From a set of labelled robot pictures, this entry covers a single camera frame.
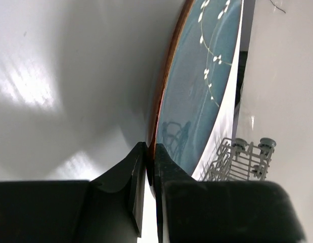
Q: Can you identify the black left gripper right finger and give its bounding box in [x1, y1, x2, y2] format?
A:
[154, 144, 306, 242]

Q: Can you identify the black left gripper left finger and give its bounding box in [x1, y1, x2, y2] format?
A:
[0, 142, 146, 242]

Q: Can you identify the dark teal glazed plate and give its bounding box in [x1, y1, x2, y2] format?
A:
[147, 1, 244, 185]

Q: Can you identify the grey wire dish rack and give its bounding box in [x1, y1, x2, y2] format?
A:
[199, 137, 277, 181]

